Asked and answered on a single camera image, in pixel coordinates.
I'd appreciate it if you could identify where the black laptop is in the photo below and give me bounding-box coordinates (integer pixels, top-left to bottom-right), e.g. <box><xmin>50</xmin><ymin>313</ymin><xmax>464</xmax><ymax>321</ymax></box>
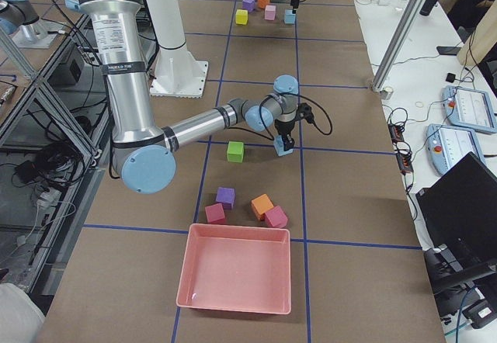
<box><xmin>416</xmin><ymin>152</ymin><xmax>496</xmax><ymax>260</ymax></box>

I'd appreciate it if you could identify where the left purple foam block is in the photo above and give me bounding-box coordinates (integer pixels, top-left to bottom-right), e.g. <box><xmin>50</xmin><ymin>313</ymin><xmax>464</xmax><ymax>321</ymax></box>
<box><xmin>242</xmin><ymin>0</ymin><xmax>255</xmax><ymax>12</ymax></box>

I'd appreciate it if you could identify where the aluminium frame post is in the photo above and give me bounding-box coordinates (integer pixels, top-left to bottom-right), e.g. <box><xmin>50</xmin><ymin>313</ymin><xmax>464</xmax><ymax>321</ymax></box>
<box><xmin>370</xmin><ymin>0</ymin><xmax>425</xmax><ymax>100</ymax></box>

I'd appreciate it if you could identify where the dark red foam block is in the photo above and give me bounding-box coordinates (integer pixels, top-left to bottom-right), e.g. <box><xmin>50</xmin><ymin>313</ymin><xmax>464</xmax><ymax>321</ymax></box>
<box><xmin>204</xmin><ymin>203</ymin><xmax>226</xmax><ymax>224</ymax></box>

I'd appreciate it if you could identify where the right orange foam block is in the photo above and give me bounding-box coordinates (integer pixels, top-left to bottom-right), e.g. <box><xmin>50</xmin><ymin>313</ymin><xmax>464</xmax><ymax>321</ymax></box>
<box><xmin>251</xmin><ymin>194</ymin><xmax>274</xmax><ymax>221</ymax></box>

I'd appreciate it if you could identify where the teach pendant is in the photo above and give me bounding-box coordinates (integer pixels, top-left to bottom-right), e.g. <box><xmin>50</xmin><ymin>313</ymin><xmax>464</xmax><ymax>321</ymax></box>
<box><xmin>442</xmin><ymin>85</ymin><xmax>496</xmax><ymax>134</ymax></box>
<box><xmin>426</xmin><ymin>123</ymin><xmax>485</xmax><ymax>175</ymax></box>

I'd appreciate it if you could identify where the left orange foam block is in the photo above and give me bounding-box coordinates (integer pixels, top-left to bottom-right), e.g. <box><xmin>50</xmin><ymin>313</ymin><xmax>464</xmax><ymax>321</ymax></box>
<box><xmin>257</xmin><ymin>0</ymin><xmax>270</xmax><ymax>9</ymax></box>

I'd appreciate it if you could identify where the far teach pendant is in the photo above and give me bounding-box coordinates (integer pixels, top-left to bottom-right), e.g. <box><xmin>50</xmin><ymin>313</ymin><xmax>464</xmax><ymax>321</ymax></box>
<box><xmin>442</xmin><ymin>85</ymin><xmax>496</xmax><ymax>134</ymax></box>

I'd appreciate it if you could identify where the pink plastic bin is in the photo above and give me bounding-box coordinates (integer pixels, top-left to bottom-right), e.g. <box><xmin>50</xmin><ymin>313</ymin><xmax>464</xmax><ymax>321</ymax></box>
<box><xmin>176</xmin><ymin>223</ymin><xmax>291</xmax><ymax>315</ymax></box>

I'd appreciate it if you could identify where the purple foam block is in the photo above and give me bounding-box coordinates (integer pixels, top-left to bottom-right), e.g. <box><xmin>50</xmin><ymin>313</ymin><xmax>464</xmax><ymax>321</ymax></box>
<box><xmin>216</xmin><ymin>187</ymin><xmax>235</xmax><ymax>210</ymax></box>
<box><xmin>242</xmin><ymin>0</ymin><xmax>255</xmax><ymax>12</ymax></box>

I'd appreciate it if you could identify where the light blue foam block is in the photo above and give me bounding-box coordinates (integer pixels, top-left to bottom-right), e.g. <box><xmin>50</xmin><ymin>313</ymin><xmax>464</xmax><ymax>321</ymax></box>
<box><xmin>273</xmin><ymin>135</ymin><xmax>294</xmax><ymax>157</ymax></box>
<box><xmin>283</xmin><ymin>9</ymin><xmax>297</xmax><ymax>25</ymax></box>

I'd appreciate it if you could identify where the near teach pendant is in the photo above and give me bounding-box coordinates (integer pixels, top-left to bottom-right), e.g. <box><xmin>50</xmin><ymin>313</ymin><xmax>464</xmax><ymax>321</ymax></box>
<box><xmin>426</xmin><ymin>123</ymin><xmax>485</xmax><ymax>175</ymax></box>

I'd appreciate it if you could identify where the magenta foam block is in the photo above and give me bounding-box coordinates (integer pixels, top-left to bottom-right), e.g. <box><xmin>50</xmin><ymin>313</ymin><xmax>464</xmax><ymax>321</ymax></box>
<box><xmin>263</xmin><ymin>206</ymin><xmax>288</xmax><ymax>228</ymax></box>

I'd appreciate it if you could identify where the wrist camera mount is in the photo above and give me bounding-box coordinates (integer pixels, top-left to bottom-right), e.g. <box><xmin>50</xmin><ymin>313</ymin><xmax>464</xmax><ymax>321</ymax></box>
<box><xmin>296</xmin><ymin>102</ymin><xmax>315</xmax><ymax>125</ymax></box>

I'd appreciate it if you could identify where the orange foam block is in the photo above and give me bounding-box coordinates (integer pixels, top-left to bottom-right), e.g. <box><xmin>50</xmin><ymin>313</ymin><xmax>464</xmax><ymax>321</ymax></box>
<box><xmin>257</xmin><ymin>0</ymin><xmax>270</xmax><ymax>9</ymax></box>
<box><xmin>251</xmin><ymin>194</ymin><xmax>274</xmax><ymax>221</ymax></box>

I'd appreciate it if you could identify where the yellow foam block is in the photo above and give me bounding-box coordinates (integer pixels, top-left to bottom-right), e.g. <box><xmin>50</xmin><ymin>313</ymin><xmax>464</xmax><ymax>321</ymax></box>
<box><xmin>235</xmin><ymin>9</ymin><xmax>249</xmax><ymax>26</ymax></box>

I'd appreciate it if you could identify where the right purple foam block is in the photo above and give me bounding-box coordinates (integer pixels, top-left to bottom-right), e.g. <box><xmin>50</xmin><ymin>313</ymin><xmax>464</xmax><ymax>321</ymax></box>
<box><xmin>216</xmin><ymin>187</ymin><xmax>235</xmax><ymax>210</ymax></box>

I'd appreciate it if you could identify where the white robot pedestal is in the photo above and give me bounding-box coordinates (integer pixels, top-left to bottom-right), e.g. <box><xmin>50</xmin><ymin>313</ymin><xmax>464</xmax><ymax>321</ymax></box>
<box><xmin>146</xmin><ymin>0</ymin><xmax>208</xmax><ymax>99</ymax></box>

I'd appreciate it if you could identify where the pink foam block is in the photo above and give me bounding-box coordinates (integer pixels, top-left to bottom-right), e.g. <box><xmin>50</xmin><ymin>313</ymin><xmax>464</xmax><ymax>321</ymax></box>
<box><xmin>264</xmin><ymin>5</ymin><xmax>276</xmax><ymax>21</ymax></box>

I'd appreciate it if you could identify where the green foam block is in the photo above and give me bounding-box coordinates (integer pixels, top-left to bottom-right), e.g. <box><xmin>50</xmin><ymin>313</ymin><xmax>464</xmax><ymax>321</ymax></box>
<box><xmin>226</xmin><ymin>141</ymin><xmax>245</xmax><ymax>163</ymax></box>

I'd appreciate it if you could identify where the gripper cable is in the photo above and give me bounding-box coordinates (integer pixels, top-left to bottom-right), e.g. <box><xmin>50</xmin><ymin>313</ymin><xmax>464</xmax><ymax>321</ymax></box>
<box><xmin>259</xmin><ymin>93</ymin><xmax>333</xmax><ymax>140</ymax></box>

